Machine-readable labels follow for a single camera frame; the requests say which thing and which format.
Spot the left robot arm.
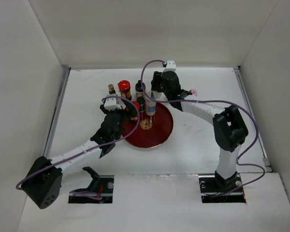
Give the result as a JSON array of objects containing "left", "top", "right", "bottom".
[{"left": 16, "top": 96, "right": 140, "bottom": 209}]

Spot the round red lacquer tray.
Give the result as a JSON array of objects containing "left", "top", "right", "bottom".
[{"left": 126, "top": 103, "right": 174, "bottom": 148}]

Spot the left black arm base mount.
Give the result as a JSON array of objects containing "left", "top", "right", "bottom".
[{"left": 68, "top": 166, "right": 115, "bottom": 204}]

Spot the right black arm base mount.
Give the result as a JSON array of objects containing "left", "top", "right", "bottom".
[{"left": 199, "top": 174, "right": 246, "bottom": 203}]

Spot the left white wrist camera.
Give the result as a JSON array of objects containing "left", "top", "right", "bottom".
[{"left": 102, "top": 95, "right": 122, "bottom": 111}]

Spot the black-cap brown spice bottle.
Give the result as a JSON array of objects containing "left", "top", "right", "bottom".
[{"left": 135, "top": 80, "right": 146, "bottom": 98}]

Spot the small yellow-label bottle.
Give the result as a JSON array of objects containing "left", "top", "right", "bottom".
[{"left": 108, "top": 84, "right": 116, "bottom": 96}]

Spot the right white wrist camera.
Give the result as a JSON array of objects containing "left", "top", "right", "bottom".
[{"left": 162, "top": 60, "right": 176, "bottom": 72}]

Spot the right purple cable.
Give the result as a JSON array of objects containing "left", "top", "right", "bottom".
[{"left": 141, "top": 59, "right": 267, "bottom": 194}]

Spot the short red-lid sauce jar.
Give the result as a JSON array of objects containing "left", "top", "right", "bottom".
[{"left": 127, "top": 101, "right": 140, "bottom": 121}]

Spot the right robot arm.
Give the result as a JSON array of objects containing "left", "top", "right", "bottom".
[{"left": 151, "top": 71, "right": 248, "bottom": 192}]

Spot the purple cable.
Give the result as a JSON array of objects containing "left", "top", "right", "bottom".
[
  {"left": 141, "top": 59, "right": 267, "bottom": 194},
  {"left": 15, "top": 95, "right": 140, "bottom": 191}
]

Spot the silver-lid blue-label grain jar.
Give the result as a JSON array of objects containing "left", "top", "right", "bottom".
[{"left": 145, "top": 92, "right": 157, "bottom": 116}]

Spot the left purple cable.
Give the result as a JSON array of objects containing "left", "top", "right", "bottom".
[{"left": 15, "top": 95, "right": 140, "bottom": 191}]

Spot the black-cap white powder bottle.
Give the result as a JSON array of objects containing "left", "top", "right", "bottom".
[{"left": 150, "top": 90, "right": 162, "bottom": 102}]

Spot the pink-lid spice jar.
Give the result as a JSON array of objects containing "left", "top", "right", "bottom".
[{"left": 190, "top": 89, "right": 198, "bottom": 96}]

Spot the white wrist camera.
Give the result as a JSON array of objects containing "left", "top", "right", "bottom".
[
  {"left": 162, "top": 60, "right": 176, "bottom": 72},
  {"left": 102, "top": 95, "right": 122, "bottom": 111}
]

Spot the small dark amber bottle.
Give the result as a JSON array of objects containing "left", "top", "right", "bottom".
[{"left": 137, "top": 97, "right": 145, "bottom": 113}]

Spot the tall red-lid sauce jar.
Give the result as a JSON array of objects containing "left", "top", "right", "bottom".
[{"left": 118, "top": 80, "right": 132, "bottom": 100}]

